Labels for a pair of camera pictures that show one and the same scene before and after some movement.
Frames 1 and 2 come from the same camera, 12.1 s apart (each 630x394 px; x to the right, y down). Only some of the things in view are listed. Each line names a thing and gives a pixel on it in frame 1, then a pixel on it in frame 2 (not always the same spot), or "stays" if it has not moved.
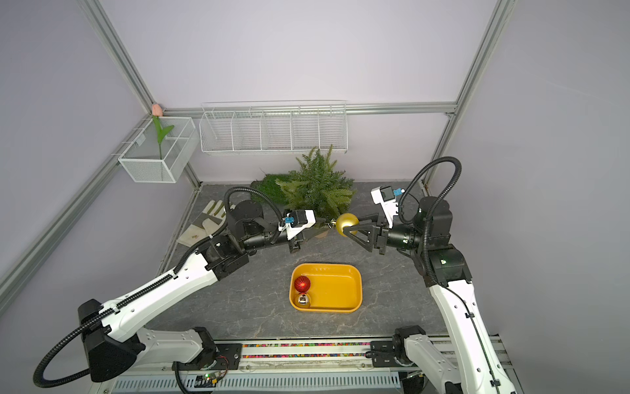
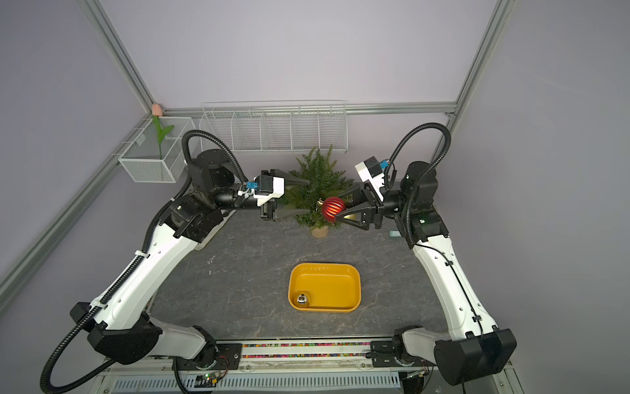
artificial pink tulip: x=157 y=112 stays
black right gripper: x=377 y=234 -> x=367 y=213
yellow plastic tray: x=335 y=288 stays
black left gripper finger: x=312 y=231 -> x=281 y=213
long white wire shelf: x=273 y=126 stays
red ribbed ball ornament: x=302 y=284 -> x=331 y=207
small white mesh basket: x=141 y=159 stays
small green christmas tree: x=317 y=186 stays
